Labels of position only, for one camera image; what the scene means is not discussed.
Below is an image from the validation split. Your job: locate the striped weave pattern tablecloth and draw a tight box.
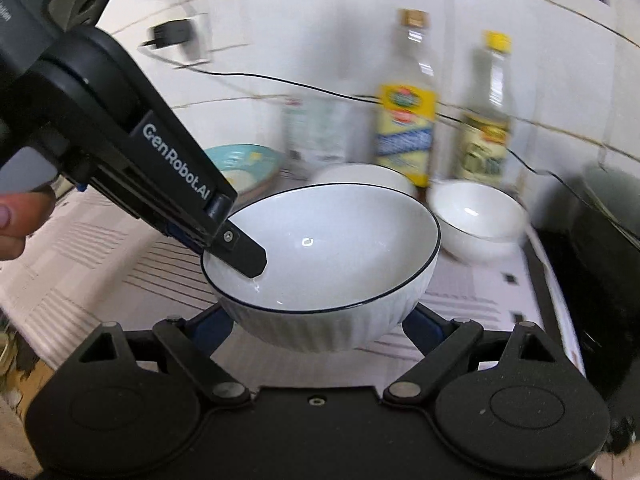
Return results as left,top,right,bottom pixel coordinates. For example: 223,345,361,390
0,160,586,376

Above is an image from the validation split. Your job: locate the white seasoning bag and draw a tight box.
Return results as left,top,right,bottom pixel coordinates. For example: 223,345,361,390
282,95,351,166

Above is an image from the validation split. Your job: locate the black charger cable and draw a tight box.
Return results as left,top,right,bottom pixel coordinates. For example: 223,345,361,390
137,35,640,161

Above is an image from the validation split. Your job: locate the black charger plug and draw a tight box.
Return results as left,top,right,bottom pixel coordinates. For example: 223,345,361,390
150,19,193,51

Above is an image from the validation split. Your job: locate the yellow label cooking wine bottle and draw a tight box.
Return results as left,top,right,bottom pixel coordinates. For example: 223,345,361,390
374,8,438,191

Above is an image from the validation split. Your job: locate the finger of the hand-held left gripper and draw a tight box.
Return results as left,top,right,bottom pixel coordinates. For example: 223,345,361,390
125,100,267,279
60,152,213,256

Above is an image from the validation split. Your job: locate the person's left hand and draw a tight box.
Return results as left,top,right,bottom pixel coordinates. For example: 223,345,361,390
0,187,57,262

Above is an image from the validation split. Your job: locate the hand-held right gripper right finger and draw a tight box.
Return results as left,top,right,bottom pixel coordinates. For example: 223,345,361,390
382,305,568,403

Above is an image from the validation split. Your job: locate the white wall socket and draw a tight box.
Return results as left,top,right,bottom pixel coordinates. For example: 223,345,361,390
150,12,213,68

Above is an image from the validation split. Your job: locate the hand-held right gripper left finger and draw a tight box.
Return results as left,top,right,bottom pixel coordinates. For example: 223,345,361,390
60,302,253,407

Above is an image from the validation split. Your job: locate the white bowl with dark rim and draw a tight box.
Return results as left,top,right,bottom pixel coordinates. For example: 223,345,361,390
427,181,530,265
201,185,442,353
310,162,416,201

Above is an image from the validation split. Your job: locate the yellow cap vinegar bottle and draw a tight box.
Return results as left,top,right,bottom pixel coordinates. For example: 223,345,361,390
452,31,516,186

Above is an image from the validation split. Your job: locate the dark cooking pot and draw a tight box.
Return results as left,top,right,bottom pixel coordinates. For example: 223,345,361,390
565,160,640,401

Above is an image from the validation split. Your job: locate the blue fried egg plate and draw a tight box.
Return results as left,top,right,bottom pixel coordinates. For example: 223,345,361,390
202,144,286,197

